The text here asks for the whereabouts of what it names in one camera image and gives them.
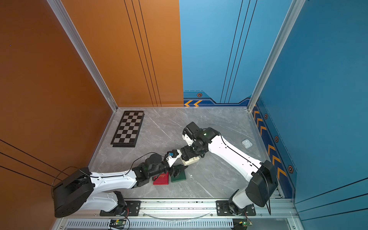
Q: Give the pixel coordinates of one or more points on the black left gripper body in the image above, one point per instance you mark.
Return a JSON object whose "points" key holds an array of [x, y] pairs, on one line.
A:
{"points": [[164, 167]]}

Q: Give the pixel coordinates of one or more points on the circuit board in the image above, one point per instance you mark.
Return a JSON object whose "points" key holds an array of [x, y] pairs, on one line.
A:
{"points": [[117, 224], [241, 224]]}

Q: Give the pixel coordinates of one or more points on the cream jewelry box base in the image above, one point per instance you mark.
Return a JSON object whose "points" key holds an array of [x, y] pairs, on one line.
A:
{"points": [[190, 161]]}

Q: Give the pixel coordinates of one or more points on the clear plastic earphone case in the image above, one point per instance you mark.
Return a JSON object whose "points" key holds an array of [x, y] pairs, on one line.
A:
{"points": [[246, 143]]}

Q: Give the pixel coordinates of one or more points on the aluminium corner post right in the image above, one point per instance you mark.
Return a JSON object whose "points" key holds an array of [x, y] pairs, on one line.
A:
{"points": [[288, 24]]}

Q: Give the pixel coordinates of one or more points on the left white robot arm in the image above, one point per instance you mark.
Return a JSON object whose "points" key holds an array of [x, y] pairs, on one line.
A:
{"points": [[85, 190]]}

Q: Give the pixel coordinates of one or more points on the right circuit board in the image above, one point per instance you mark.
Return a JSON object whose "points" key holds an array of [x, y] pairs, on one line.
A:
{"points": [[241, 224]]}

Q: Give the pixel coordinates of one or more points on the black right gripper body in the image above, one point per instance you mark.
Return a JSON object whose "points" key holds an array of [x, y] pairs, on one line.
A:
{"points": [[191, 151]]}

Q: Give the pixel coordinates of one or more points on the left circuit board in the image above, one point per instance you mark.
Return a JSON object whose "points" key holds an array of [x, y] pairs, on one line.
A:
{"points": [[117, 224]]}

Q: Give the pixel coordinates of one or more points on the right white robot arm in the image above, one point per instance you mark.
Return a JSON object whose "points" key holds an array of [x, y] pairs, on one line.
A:
{"points": [[261, 176]]}

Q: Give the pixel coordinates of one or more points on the aluminium corner post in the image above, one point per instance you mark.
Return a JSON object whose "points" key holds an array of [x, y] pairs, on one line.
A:
{"points": [[288, 24], [66, 22]]}

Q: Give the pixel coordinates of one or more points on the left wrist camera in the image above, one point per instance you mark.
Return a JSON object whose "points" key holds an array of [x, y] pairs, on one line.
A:
{"points": [[172, 156]]}

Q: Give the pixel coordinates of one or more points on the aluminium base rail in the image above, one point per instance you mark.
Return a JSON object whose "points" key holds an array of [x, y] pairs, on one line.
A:
{"points": [[180, 209]]}

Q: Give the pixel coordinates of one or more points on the aluminium corner post left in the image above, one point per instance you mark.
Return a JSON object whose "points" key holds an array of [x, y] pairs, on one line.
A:
{"points": [[66, 22]]}

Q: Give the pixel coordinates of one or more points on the red booklet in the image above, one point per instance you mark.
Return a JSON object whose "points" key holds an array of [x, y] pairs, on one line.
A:
{"points": [[161, 180]]}

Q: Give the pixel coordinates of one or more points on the black white chessboard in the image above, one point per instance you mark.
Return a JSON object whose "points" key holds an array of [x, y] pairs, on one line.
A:
{"points": [[128, 129]]}

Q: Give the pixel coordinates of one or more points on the green booklet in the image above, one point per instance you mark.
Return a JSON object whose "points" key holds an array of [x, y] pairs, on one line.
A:
{"points": [[180, 177]]}

